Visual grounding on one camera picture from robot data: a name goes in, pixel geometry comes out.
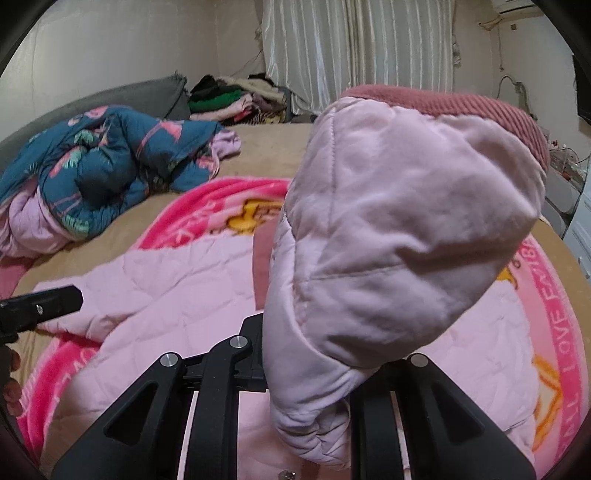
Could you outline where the white air conditioner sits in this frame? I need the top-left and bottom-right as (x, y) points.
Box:
(491, 0), (536, 15)

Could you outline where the black flat television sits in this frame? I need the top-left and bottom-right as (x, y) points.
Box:
(573, 57), (591, 125)

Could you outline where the grey headboard cushion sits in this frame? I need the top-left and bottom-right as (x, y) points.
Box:
(0, 73), (190, 172)

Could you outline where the white drawer cabinet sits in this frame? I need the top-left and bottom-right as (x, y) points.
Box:
(563, 175), (591, 282)

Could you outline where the pile of folded clothes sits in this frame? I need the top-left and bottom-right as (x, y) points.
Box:
(187, 73), (294, 126)

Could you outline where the blue flamingo comforter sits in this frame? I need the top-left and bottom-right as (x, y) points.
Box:
(1, 106), (242, 259)

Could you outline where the person's left hand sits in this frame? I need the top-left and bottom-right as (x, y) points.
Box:
(1, 346), (23, 417)

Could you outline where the pink cartoon fleece blanket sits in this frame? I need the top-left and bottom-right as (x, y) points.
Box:
(18, 177), (589, 475)

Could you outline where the pink quilted jacket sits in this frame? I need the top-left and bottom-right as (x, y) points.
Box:
(40, 85), (549, 479)

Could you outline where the white striped curtain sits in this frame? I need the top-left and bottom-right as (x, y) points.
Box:
(262, 0), (455, 114)

